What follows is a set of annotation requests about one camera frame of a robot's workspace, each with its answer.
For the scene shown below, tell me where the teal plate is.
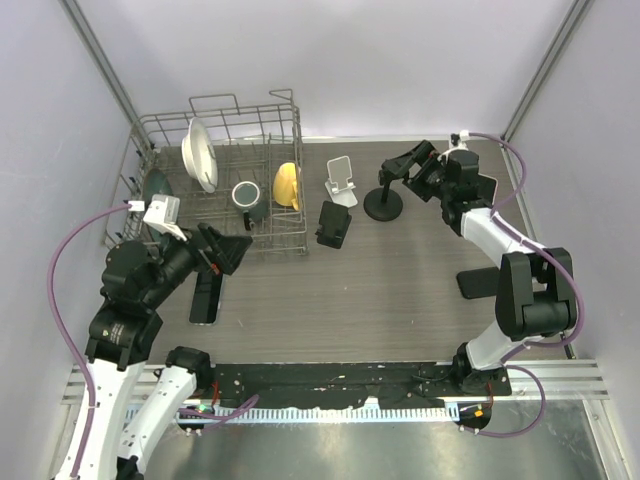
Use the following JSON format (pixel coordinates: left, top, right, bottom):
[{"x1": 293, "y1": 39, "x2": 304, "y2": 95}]
[{"x1": 142, "y1": 168, "x2": 177, "y2": 242}]

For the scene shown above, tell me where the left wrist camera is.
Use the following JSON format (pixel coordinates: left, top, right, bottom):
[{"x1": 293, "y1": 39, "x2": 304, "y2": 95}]
[{"x1": 143, "y1": 194, "x2": 187, "y2": 242}]

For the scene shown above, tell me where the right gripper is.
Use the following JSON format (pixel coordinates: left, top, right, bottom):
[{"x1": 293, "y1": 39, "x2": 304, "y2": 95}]
[{"x1": 385, "y1": 140, "x2": 454, "y2": 203}]

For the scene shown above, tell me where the wire dish rack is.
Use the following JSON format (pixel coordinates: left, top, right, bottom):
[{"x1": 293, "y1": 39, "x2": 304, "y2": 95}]
[{"x1": 111, "y1": 88, "x2": 308, "y2": 256}]

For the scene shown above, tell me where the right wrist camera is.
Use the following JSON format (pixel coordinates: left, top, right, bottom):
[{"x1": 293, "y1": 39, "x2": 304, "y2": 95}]
[{"x1": 439, "y1": 130, "x2": 471, "y2": 160}]

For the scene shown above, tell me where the white folding phone stand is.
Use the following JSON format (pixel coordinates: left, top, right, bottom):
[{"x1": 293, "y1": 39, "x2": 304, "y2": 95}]
[{"x1": 325, "y1": 156, "x2": 358, "y2": 209}]

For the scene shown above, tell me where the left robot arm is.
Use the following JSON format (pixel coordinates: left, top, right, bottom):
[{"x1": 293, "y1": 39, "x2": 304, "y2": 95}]
[{"x1": 56, "y1": 223, "x2": 253, "y2": 479}]

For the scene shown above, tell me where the dark green mug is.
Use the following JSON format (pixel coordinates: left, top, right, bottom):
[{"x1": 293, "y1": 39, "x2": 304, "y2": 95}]
[{"x1": 231, "y1": 181, "x2": 269, "y2": 232}]

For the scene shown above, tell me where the black round base stand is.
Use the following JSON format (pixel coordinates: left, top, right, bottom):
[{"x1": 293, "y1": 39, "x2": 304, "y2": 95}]
[{"x1": 363, "y1": 181, "x2": 404, "y2": 222}]

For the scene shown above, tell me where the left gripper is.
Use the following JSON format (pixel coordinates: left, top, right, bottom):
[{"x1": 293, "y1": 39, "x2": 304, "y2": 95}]
[{"x1": 143, "y1": 219, "x2": 252, "y2": 306}]

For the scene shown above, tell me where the black phone clear case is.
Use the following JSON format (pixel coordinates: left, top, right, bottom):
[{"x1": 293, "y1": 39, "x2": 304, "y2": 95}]
[{"x1": 189, "y1": 273, "x2": 224, "y2": 326}]

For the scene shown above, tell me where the white bowl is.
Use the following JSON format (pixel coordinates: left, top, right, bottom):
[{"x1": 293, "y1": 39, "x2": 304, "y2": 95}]
[{"x1": 181, "y1": 117, "x2": 218, "y2": 193}]

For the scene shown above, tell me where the black phone pink case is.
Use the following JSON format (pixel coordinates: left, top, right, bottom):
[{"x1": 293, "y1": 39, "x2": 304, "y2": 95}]
[{"x1": 478, "y1": 174, "x2": 498, "y2": 208}]

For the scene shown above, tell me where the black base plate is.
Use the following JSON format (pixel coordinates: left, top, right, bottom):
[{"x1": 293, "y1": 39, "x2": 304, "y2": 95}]
[{"x1": 211, "y1": 362, "x2": 512, "y2": 410}]

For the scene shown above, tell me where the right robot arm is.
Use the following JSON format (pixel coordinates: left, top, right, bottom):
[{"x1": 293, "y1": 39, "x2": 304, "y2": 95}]
[{"x1": 365, "y1": 135, "x2": 582, "y2": 395}]

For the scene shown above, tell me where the white slotted cable duct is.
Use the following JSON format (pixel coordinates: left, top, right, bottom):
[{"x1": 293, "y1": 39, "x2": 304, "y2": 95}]
[{"x1": 122, "y1": 403, "x2": 461, "y2": 424}]

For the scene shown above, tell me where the black flat phone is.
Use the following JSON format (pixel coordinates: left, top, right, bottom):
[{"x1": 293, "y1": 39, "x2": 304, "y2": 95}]
[{"x1": 456, "y1": 267, "x2": 499, "y2": 300}]

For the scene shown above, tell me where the black folding phone stand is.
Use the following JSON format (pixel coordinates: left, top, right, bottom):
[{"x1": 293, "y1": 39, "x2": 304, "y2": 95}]
[{"x1": 315, "y1": 201, "x2": 352, "y2": 249}]

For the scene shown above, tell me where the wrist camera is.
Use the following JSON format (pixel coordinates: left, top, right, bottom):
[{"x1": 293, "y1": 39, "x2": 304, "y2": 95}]
[
  {"x1": 143, "y1": 194, "x2": 187, "y2": 242},
  {"x1": 439, "y1": 130, "x2": 471, "y2": 160}
]

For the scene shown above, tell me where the yellow cup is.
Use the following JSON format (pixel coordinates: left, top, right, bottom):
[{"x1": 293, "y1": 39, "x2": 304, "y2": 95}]
[{"x1": 273, "y1": 162, "x2": 300, "y2": 211}]

